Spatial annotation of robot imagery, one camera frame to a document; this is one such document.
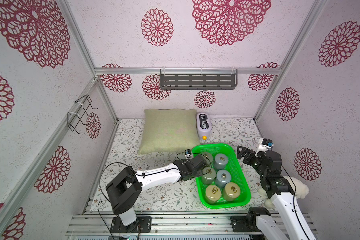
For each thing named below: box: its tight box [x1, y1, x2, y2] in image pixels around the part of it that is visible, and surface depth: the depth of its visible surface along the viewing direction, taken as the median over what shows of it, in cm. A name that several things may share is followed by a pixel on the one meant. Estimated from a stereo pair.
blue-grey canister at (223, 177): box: [215, 169, 231, 188], surface depth 83 cm
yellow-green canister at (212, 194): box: [205, 184, 222, 204], surface depth 77 cm
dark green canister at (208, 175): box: [201, 166, 217, 185], surface depth 83 cm
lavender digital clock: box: [196, 112, 211, 140], surface depth 105 cm
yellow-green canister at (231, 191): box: [223, 182, 241, 202], surface depth 78 cm
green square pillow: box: [138, 108, 201, 155], surface depth 99 cm
